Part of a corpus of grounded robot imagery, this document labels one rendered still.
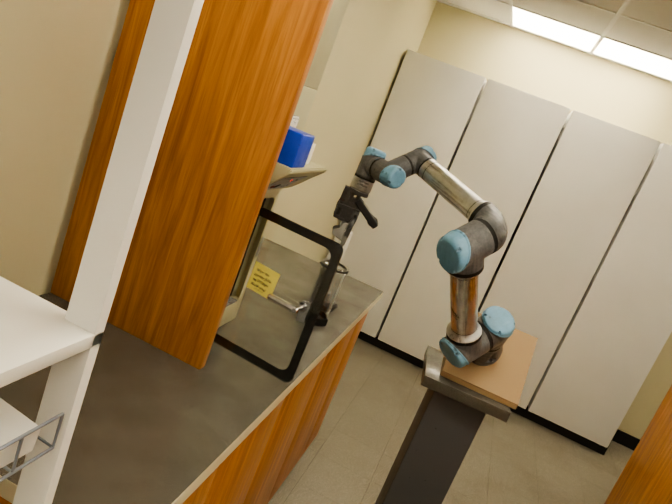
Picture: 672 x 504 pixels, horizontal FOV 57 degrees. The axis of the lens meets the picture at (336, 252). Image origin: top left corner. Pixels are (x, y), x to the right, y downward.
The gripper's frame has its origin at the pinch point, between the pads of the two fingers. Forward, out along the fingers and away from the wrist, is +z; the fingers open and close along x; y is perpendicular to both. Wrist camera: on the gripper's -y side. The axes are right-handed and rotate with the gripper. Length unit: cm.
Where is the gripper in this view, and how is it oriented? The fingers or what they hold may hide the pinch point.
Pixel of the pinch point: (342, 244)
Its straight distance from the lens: 217.6
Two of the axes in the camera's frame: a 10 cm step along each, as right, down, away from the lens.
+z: -3.9, 8.9, 2.2
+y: -9.2, -3.8, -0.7
